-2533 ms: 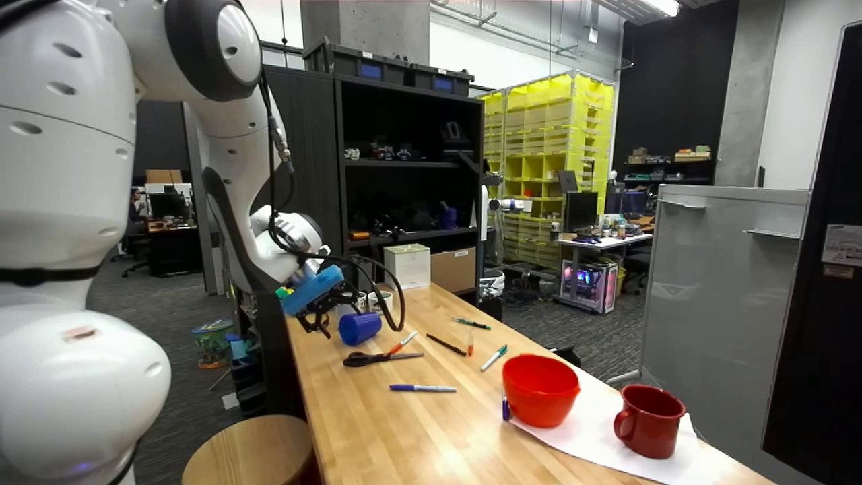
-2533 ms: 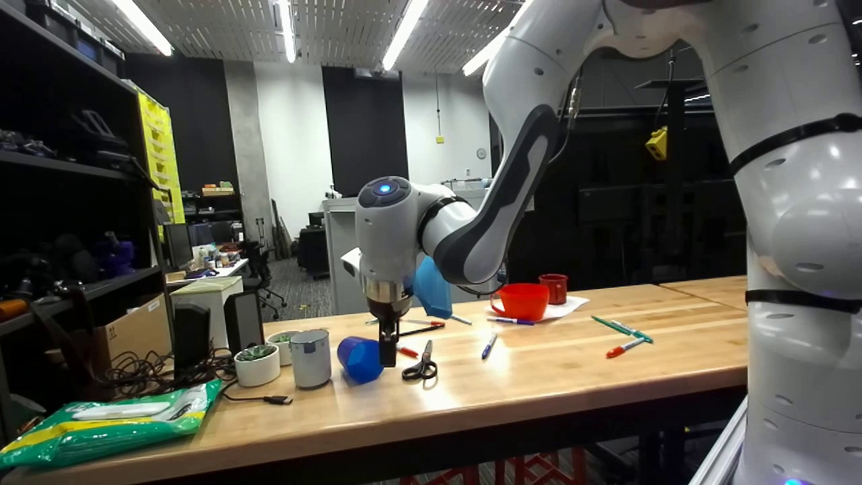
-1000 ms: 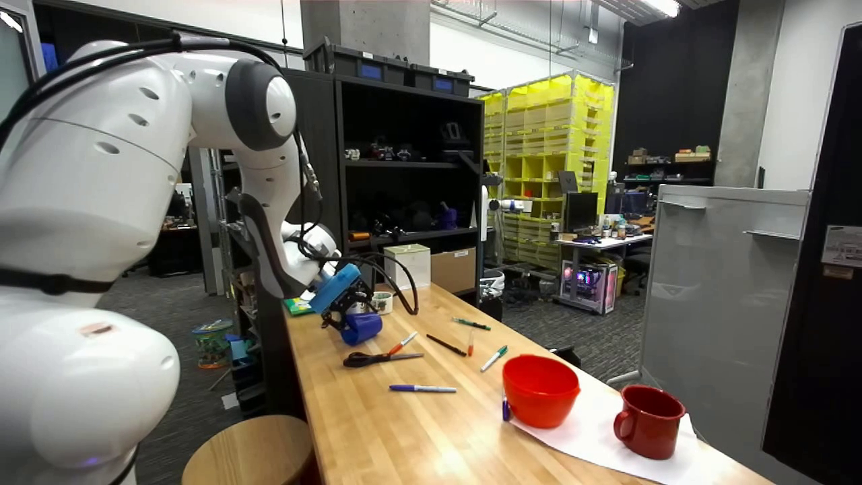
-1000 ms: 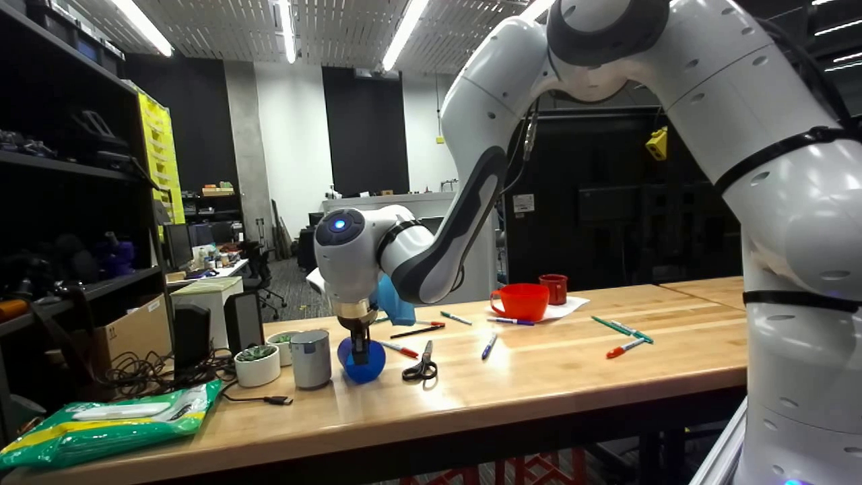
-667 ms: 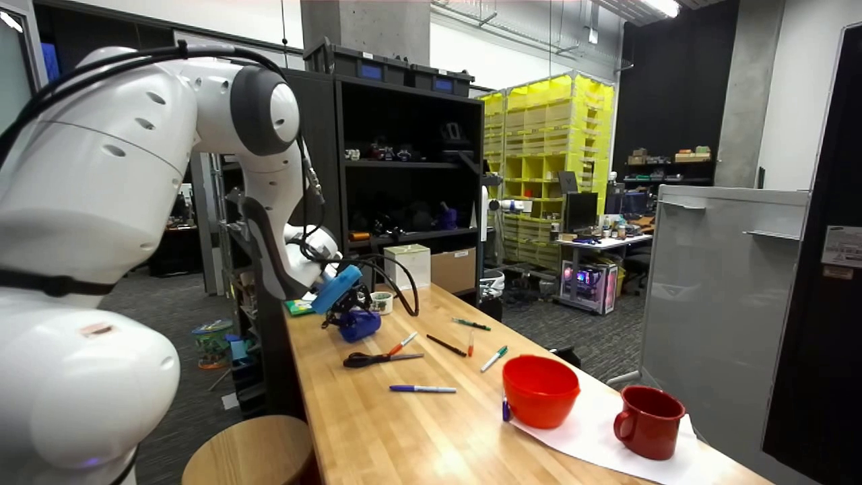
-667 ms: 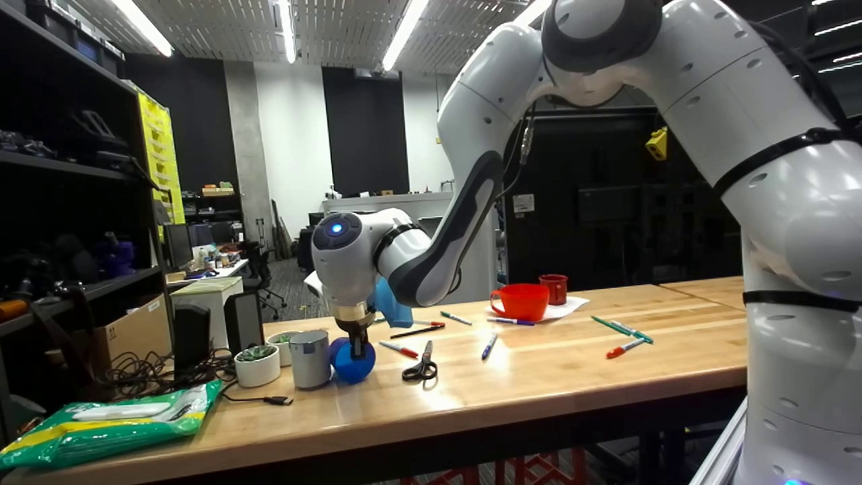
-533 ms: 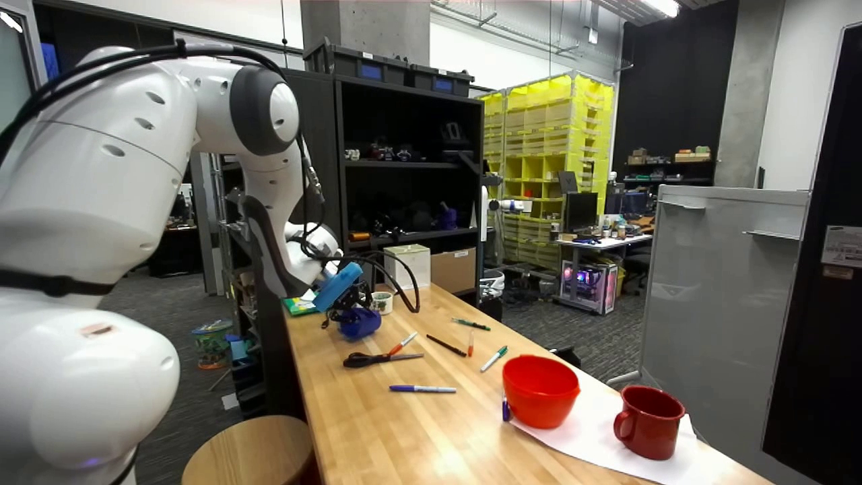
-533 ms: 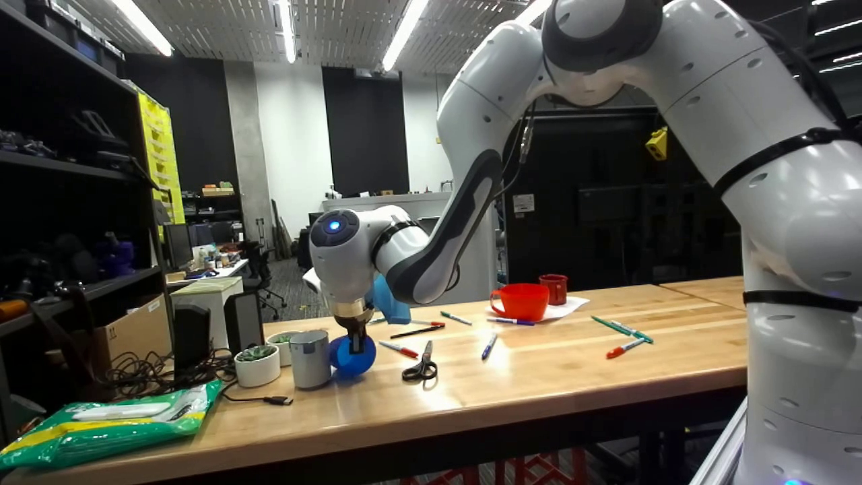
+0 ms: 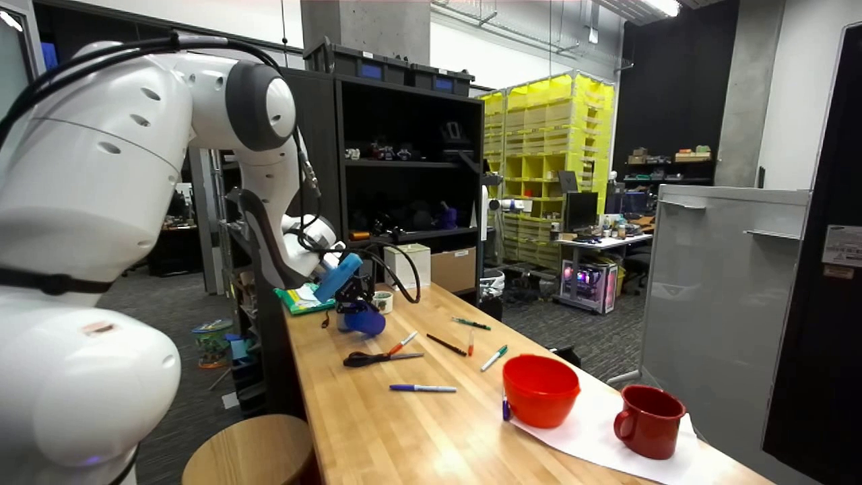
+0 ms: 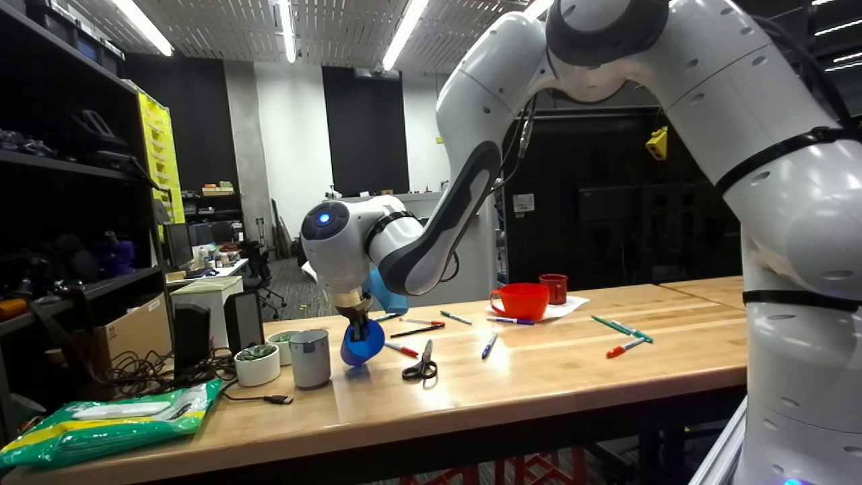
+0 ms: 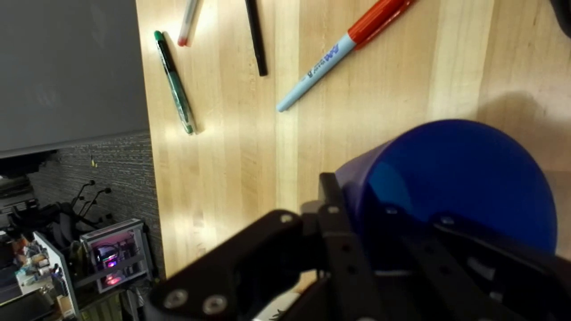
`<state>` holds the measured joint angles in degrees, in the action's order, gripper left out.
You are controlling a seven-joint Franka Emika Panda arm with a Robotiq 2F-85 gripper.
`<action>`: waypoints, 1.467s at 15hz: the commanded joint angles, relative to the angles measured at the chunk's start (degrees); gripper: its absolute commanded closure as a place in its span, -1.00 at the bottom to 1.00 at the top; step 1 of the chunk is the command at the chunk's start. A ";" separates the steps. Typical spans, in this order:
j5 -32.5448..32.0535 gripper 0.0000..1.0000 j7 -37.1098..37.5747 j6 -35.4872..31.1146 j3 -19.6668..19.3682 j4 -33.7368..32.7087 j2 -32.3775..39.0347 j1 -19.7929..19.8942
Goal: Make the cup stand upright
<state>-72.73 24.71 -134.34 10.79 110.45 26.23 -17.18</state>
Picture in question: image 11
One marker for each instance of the red tipped white marker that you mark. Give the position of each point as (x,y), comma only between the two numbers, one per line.
(187,24)

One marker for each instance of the black marker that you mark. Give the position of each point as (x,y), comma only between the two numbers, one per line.
(257,42)

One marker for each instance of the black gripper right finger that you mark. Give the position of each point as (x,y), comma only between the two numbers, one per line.
(505,279)

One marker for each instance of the grey metal cabinet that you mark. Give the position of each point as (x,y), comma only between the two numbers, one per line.
(64,72)

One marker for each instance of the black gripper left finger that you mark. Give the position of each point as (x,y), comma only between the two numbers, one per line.
(250,256)

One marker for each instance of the lit computer case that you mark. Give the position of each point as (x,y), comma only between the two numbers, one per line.
(116,256)

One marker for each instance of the dark green marker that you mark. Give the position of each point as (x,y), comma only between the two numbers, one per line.
(175,83)

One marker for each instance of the blue plastic cup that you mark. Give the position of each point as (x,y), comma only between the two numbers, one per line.
(464,179)

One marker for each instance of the orange capped white marker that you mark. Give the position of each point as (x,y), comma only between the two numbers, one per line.
(332,60)

